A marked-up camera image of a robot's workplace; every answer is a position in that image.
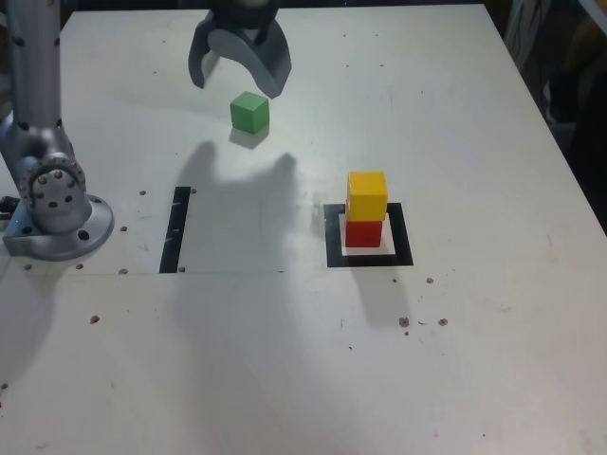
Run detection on red cube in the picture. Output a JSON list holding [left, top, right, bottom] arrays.
[[344, 208, 384, 248]]

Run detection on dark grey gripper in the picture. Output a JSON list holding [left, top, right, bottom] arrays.
[[187, 8, 293, 100]]

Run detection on black tape strip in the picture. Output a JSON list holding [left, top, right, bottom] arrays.
[[158, 186, 192, 275]]

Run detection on black tape square outline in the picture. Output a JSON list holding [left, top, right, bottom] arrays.
[[322, 202, 414, 268]]

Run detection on yellow cube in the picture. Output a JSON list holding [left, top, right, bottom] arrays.
[[347, 171, 390, 223]]

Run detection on green cube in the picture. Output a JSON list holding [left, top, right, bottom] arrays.
[[230, 90, 270, 135]]

